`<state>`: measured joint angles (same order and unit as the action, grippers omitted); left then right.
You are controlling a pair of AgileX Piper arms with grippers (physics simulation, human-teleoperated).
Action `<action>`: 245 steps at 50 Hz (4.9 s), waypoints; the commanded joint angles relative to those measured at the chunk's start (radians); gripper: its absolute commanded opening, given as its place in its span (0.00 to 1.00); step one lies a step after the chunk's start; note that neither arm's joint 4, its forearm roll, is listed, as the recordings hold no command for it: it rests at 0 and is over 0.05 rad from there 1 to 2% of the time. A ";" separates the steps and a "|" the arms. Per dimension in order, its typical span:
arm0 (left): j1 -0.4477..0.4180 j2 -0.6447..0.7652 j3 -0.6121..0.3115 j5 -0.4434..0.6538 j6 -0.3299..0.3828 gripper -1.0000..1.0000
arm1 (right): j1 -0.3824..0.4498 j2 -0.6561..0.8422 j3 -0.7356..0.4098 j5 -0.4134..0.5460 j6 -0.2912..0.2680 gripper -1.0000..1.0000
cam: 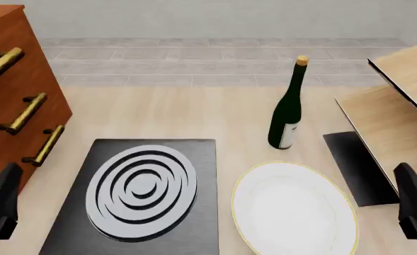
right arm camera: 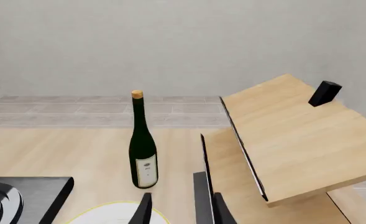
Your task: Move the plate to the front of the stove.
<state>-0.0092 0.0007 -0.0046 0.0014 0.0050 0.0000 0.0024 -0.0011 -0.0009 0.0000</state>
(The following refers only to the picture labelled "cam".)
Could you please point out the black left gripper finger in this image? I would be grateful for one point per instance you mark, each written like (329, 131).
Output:
(3, 188)

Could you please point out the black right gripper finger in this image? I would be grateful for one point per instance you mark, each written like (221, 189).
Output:
(411, 191)

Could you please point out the white plate yellow rim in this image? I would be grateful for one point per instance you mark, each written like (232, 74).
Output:
(293, 210)

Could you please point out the black stove plate grey rings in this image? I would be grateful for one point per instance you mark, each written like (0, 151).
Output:
(201, 164)

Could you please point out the pale wooden shelf unit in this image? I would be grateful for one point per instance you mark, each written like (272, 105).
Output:
(395, 119)

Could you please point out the red-brown wooden cabinet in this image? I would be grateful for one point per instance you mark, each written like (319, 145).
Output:
(24, 79)

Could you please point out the dark green corked wine bottle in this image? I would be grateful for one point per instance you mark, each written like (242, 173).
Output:
(285, 117)

